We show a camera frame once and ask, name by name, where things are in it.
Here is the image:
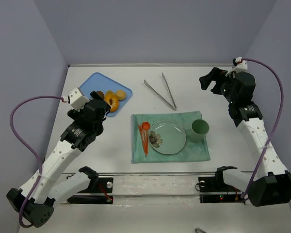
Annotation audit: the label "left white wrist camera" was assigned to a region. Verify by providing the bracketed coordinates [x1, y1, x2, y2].
[68, 87, 90, 112]

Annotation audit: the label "metal object at bottom edge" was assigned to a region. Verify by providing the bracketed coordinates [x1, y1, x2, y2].
[195, 228, 206, 233]

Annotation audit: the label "green cloth placemat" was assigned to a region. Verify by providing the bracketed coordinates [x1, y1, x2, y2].
[132, 111, 210, 164]

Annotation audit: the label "brown chocolate bread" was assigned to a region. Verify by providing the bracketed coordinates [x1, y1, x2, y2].
[96, 91, 104, 99]

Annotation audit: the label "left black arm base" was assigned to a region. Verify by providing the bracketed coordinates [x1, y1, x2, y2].
[67, 166, 113, 204]

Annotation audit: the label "orange plastic spoon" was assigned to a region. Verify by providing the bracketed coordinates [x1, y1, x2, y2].
[142, 122, 150, 154]

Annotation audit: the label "green cup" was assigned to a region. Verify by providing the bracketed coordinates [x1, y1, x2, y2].
[191, 119, 210, 142]

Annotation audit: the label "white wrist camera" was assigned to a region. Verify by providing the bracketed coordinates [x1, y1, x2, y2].
[225, 57, 248, 77]
[68, 87, 90, 112]

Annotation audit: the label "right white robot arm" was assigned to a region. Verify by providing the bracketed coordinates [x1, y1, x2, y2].
[199, 67, 291, 207]

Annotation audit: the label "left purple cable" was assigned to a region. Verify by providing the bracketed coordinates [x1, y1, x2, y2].
[9, 95, 69, 228]

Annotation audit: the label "blue plastic tray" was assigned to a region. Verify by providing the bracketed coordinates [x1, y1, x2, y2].
[79, 72, 132, 117]

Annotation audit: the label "metal tongs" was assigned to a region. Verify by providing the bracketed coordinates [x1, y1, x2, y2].
[143, 72, 177, 111]

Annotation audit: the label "green floral plate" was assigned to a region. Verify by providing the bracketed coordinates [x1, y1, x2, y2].
[148, 120, 187, 155]

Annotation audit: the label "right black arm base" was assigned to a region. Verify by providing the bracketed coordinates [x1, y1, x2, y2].
[195, 166, 246, 203]

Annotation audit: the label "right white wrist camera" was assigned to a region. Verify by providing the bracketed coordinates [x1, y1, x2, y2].
[225, 57, 248, 77]

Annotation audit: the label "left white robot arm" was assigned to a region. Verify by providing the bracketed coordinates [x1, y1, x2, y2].
[6, 87, 111, 228]

